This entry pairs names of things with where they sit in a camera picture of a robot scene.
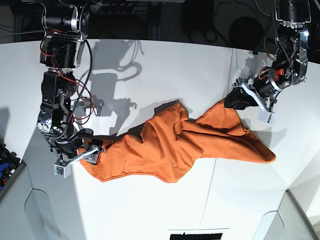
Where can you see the orange t-shirt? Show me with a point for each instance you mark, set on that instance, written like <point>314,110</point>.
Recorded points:
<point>169,144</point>

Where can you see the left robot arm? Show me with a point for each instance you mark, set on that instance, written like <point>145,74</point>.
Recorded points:
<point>289,19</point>

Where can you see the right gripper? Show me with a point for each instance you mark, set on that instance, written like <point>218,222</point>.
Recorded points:
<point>80,146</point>

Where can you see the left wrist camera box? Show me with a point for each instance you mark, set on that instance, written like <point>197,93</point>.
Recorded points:
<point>266,117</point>

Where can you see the bin of dark clothes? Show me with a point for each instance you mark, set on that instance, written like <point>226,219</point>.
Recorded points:
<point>9,164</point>

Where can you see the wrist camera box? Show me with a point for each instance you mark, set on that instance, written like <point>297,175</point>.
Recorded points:
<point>266,117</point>
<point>64,170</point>

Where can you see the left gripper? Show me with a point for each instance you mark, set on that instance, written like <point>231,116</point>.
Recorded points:
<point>255,92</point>

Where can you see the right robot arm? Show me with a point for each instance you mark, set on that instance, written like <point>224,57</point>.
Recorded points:
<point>65,24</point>

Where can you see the black slot panel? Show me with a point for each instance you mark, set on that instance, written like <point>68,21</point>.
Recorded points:
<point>197,234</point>

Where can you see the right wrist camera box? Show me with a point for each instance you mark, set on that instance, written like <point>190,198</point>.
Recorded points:
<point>64,170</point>

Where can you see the black round stool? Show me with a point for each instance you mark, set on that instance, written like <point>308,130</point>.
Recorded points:
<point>245,33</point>

